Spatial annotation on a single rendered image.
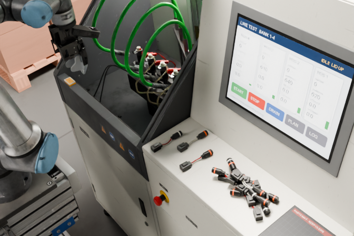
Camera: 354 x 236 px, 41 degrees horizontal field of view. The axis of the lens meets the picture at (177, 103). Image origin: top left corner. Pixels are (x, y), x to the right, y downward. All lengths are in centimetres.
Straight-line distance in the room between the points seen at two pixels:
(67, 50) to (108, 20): 65
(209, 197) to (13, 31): 255
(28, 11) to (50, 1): 8
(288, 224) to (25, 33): 278
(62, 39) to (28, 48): 225
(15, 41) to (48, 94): 46
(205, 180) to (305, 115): 38
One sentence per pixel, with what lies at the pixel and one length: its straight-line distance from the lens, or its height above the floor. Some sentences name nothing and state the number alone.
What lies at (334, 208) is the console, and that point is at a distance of 141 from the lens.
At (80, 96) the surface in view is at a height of 95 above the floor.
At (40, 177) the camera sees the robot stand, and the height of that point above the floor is 104.
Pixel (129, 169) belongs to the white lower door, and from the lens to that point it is 190.
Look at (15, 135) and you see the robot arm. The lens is 129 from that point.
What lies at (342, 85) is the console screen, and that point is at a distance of 124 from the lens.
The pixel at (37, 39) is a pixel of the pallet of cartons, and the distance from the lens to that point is 380.
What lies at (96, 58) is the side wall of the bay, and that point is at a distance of 222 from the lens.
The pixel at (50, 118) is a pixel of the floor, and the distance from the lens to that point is 351.
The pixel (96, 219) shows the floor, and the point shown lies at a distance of 276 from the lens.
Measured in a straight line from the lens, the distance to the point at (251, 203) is 142.
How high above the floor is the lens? 210
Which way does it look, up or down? 39 degrees down
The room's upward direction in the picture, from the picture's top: 8 degrees counter-clockwise
